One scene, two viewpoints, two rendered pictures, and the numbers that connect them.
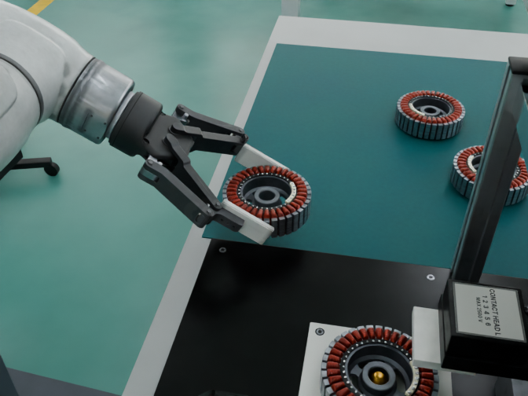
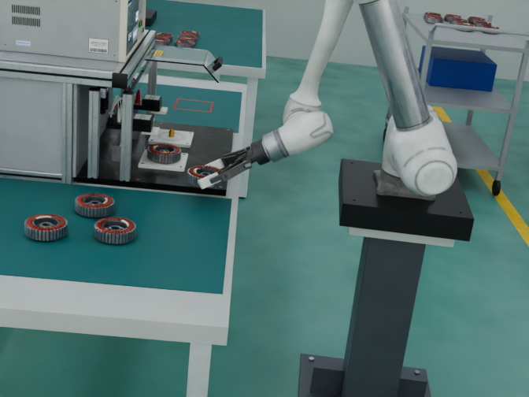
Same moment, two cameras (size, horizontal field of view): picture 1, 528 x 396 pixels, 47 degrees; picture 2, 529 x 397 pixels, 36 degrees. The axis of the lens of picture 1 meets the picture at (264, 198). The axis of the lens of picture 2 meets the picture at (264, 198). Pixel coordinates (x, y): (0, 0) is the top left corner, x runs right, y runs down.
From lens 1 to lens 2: 2.98 m
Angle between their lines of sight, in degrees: 117
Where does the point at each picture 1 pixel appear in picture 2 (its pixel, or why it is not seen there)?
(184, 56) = not seen: outside the picture
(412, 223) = (138, 200)
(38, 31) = (295, 118)
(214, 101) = not seen: outside the picture
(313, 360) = (183, 162)
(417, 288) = (144, 177)
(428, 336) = (154, 129)
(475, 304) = (145, 117)
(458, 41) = (58, 298)
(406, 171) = (135, 216)
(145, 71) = not seen: outside the picture
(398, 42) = (114, 296)
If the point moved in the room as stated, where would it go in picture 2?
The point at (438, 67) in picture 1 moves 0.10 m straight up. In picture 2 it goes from (90, 272) to (90, 235)
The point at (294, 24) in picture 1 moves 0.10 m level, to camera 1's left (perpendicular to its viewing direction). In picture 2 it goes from (211, 315) to (253, 314)
